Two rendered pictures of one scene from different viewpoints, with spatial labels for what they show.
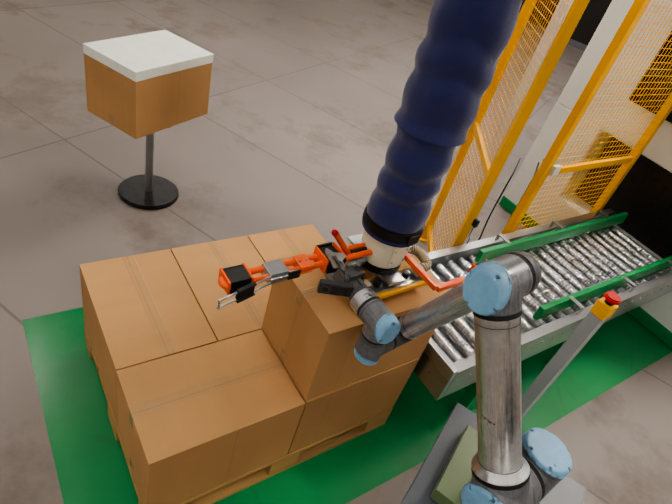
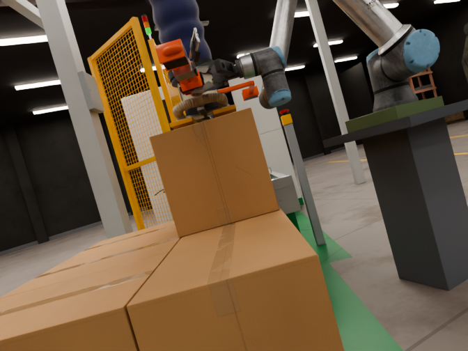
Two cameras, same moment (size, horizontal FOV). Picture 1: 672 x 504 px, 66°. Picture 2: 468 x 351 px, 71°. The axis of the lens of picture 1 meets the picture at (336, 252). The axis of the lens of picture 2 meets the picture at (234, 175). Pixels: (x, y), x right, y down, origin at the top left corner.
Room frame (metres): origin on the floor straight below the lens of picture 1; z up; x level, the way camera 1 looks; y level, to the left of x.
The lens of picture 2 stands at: (0.42, 0.89, 0.76)
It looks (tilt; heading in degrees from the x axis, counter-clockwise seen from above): 2 degrees down; 315
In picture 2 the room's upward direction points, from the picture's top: 16 degrees counter-clockwise
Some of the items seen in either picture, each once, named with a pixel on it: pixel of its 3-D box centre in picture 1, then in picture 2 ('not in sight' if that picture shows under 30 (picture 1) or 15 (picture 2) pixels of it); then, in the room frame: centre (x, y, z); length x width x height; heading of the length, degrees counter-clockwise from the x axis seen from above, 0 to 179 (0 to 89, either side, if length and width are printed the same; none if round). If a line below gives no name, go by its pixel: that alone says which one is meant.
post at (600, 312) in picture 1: (550, 373); (303, 180); (1.82, -1.17, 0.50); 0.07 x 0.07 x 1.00; 43
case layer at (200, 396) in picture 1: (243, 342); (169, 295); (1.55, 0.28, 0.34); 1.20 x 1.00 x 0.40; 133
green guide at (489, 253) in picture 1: (556, 230); not in sight; (3.03, -1.34, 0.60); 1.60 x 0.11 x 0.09; 133
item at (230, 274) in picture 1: (236, 278); (173, 56); (1.16, 0.27, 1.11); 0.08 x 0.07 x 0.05; 134
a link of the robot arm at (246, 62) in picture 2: (364, 300); (245, 66); (1.23, -0.14, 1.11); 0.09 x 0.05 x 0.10; 134
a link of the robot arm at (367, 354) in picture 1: (372, 344); (276, 89); (1.17, -0.21, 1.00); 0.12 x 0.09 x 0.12; 140
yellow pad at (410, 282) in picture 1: (390, 281); (224, 111); (1.50, -0.23, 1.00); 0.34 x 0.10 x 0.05; 134
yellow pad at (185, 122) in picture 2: not in sight; (186, 122); (1.64, -0.10, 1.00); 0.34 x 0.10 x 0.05; 134
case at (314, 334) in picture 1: (354, 311); (220, 170); (1.55, -0.15, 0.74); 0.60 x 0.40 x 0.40; 133
